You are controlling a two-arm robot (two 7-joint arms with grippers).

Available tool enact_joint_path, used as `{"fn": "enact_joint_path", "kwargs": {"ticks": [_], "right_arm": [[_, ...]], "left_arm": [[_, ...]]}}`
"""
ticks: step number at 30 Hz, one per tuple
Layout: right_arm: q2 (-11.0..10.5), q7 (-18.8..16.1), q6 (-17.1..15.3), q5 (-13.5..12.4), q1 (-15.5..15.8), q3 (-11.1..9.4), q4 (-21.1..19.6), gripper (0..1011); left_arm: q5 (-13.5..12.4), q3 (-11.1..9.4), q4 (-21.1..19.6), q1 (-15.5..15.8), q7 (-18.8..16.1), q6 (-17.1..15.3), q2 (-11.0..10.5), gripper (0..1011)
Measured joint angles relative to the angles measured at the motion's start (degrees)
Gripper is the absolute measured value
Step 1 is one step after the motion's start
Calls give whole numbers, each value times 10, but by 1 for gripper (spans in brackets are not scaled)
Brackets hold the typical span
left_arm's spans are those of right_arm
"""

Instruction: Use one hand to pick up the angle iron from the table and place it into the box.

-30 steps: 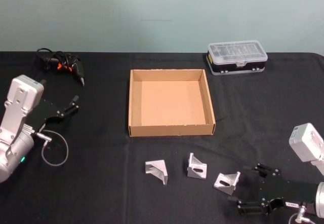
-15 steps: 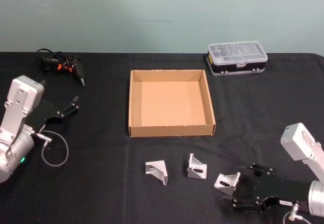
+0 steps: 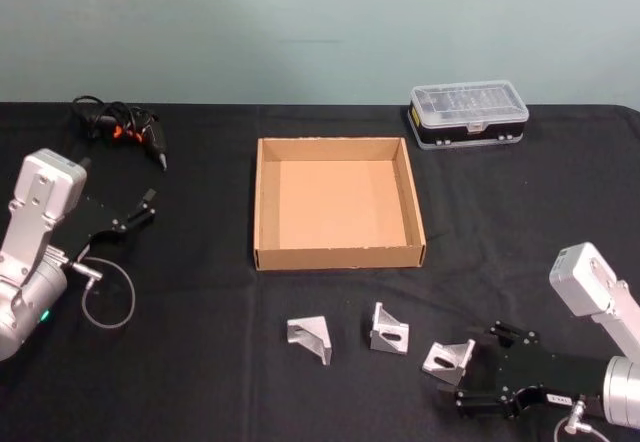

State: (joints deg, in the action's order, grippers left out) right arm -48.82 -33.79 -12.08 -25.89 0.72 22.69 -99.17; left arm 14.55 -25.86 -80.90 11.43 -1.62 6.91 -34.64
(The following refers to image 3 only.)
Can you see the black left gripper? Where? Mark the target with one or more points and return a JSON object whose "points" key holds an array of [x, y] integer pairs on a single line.
{"points": [[92, 222]]}

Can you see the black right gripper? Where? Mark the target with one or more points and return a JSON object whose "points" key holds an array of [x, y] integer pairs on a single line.
{"points": [[540, 369]]}

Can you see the black table cloth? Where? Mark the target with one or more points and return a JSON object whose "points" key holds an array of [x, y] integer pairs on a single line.
{"points": [[210, 352]]}

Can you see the shallow brown cardboard tray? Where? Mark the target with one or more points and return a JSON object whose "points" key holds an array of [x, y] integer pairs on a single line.
{"points": [[330, 202]]}

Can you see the clear plastic case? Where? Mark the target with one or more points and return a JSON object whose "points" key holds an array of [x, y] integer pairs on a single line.
{"points": [[465, 112]]}

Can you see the silver metal angle bracket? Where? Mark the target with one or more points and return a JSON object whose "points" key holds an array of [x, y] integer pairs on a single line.
{"points": [[312, 339], [447, 359], [390, 337]]}

